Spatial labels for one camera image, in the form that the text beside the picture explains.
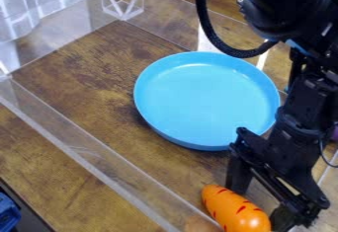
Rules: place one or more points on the clear acrylic enclosure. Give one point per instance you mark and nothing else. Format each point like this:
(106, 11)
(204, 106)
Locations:
(80, 154)

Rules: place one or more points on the blue object at corner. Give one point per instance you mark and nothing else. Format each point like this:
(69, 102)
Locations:
(10, 213)

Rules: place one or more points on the orange toy carrot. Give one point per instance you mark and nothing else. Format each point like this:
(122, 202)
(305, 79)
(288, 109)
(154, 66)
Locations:
(233, 211)

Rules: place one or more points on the blue round plate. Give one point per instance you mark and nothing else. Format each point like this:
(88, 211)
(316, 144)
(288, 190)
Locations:
(197, 96)

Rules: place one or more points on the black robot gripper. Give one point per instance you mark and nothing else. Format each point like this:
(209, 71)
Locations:
(281, 161)

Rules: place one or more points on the purple toy eggplant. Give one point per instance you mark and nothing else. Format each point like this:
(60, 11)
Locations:
(335, 134)

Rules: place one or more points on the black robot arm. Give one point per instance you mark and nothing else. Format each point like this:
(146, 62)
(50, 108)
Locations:
(305, 24)

